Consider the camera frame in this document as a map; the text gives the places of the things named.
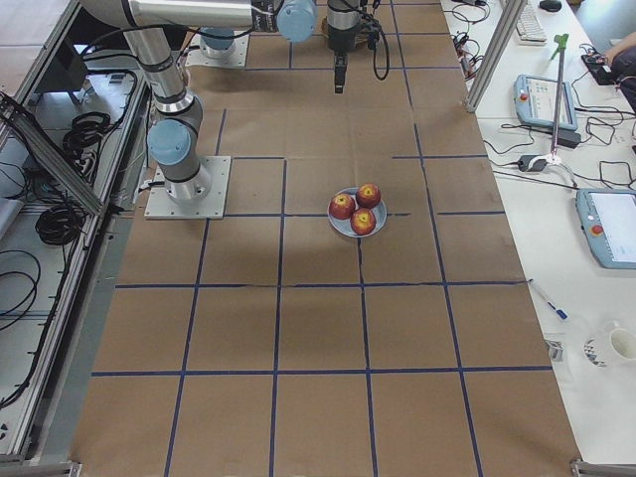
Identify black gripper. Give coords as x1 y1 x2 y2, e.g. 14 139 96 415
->
327 0 360 93

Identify aluminium frame post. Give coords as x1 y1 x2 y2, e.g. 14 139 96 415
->
464 0 526 113

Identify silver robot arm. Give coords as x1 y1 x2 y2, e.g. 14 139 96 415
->
199 27 236 60
82 1 317 203

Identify black computer mouse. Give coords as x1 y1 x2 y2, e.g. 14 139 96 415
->
539 0 562 13

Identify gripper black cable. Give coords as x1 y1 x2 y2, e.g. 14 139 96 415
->
360 7 392 81

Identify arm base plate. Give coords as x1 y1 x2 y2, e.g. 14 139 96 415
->
144 156 232 220
185 35 248 69

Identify light blue plate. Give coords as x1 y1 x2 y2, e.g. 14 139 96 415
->
327 185 388 239

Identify coiled black cable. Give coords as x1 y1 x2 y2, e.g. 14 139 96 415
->
35 206 88 247
62 111 113 160

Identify white mug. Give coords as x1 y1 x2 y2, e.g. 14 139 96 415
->
583 321 635 368

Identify wicker basket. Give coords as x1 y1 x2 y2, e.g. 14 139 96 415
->
321 18 380 53

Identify red apple on plate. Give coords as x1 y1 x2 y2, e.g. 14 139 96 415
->
328 193 357 220
356 183 382 209
350 208 377 236

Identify blue teach pendant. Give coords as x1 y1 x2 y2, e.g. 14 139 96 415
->
575 189 635 269
514 75 578 131

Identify white keyboard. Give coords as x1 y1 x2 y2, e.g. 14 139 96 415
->
516 1 548 47

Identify white blue pen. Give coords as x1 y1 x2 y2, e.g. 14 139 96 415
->
528 278 568 321

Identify green tipped grabber stick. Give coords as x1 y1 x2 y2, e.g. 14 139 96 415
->
546 33 569 166

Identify black power adapter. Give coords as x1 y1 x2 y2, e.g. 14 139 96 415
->
556 129 581 149

